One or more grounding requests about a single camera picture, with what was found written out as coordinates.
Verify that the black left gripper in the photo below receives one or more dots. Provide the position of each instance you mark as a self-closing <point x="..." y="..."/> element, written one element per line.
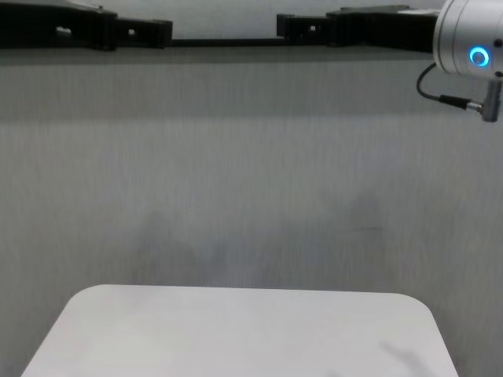
<point x="47" y="27"/>

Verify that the white rounded small table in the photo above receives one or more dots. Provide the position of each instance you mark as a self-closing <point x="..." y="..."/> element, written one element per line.
<point x="243" y="334"/>

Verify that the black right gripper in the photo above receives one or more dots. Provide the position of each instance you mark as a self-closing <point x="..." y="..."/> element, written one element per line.
<point x="385" y="29"/>

